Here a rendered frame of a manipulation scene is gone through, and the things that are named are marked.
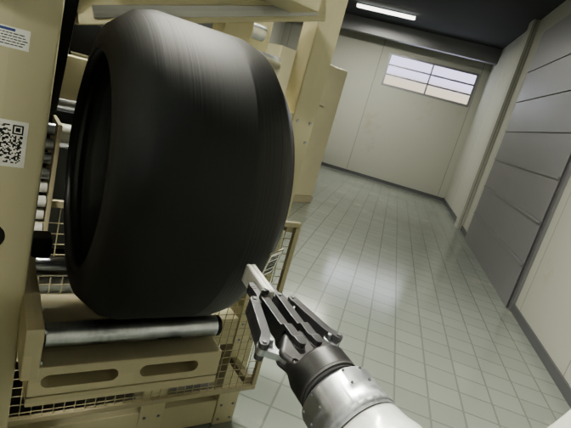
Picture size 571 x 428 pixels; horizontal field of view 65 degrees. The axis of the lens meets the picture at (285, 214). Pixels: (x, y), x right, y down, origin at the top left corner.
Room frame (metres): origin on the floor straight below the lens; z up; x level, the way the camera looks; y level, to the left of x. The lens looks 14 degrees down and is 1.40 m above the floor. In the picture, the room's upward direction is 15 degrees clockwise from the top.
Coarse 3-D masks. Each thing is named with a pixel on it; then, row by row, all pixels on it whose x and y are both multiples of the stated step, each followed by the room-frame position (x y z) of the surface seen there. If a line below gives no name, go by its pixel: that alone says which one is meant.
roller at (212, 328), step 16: (80, 320) 0.74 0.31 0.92; (96, 320) 0.75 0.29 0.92; (112, 320) 0.76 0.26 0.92; (128, 320) 0.78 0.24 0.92; (144, 320) 0.79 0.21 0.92; (160, 320) 0.81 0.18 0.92; (176, 320) 0.83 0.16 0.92; (192, 320) 0.84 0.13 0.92; (208, 320) 0.86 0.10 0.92; (48, 336) 0.68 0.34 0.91; (64, 336) 0.70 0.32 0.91; (80, 336) 0.71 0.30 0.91; (96, 336) 0.73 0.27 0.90; (112, 336) 0.74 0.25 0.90; (128, 336) 0.76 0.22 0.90; (144, 336) 0.78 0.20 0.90; (160, 336) 0.80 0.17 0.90; (176, 336) 0.82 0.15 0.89; (192, 336) 0.84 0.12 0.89
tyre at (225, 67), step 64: (128, 64) 0.70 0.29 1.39; (192, 64) 0.73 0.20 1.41; (256, 64) 0.84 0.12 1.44; (128, 128) 0.65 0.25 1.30; (192, 128) 0.67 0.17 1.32; (256, 128) 0.74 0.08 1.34; (64, 192) 0.97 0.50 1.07; (128, 192) 0.63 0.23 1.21; (192, 192) 0.65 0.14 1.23; (256, 192) 0.72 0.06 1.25; (128, 256) 0.63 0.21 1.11; (192, 256) 0.67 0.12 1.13; (256, 256) 0.74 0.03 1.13
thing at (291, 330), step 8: (264, 288) 0.58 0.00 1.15; (264, 296) 0.57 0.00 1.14; (264, 304) 0.56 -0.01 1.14; (272, 304) 0.56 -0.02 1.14; (264, 312) 0.55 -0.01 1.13; (272, 312) 0.54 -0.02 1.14; (272, 320) 0.54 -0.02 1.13; (280, 320) 0.53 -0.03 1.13; (272, 328) 0.53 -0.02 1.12; (280, 328) 0.52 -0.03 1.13; (288, 328) 0.51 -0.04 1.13; (280, 336) 0.51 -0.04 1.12; (296, 336) 0.49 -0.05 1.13; (296, 344) 0.49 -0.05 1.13; (304, 344) 0.49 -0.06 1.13
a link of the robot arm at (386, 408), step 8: (368, 408) 0.39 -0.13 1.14; (376, 408) 0.39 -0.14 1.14; (384, 408) 0.39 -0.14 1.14; (392, 408) 0.39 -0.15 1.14; (360, 416) 0.38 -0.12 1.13; (368, 416) 0.38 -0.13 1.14; (376, 416) 0.38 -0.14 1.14; (384, 416) 0.38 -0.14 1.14; (392, 416) 0.38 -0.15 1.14; (400, 416) 0.38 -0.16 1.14; (352, 424) 0.38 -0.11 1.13; (360, 424) 0.37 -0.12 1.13; (368, 424) 0.37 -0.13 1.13; (376, 424) 0.37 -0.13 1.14; (384, 424) 0.37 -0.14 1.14; (392, 424) 0.37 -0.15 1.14; (400, 424) 0.37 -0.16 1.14; (408, 424) 0.37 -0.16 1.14; (416, 424) 0.38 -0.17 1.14
